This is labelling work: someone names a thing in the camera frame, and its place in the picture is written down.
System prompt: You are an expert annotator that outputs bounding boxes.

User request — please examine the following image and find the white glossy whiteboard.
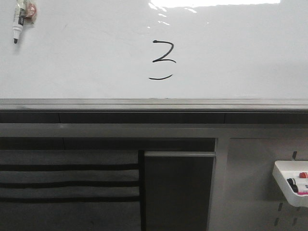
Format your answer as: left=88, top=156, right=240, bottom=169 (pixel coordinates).
left=0, top=0, right=308, bottom=112

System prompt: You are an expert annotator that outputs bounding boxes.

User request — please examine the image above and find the dark grey panel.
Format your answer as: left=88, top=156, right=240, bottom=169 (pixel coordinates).
left=145, top=151, right=215, bottom=231

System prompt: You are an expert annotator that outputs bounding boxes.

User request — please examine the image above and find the grey fabric pocket organizer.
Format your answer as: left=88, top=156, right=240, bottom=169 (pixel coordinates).
left=0, top=150, right=146, bottom=231

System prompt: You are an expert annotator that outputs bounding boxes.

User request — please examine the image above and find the white plastic marker tray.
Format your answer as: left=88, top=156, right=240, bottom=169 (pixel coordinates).
left=272, top=161, right=308, bottom=207

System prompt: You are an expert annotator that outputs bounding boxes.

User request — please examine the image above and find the black capped marker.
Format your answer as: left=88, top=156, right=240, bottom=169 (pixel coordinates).
left=291, top=184, right=308, bottom=193
left=287, top=178, right=308, bottom=185

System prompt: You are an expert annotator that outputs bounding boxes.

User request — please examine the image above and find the red capped marker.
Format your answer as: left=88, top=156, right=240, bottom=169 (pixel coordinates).
left=299, top=172, right=308, bottom=179

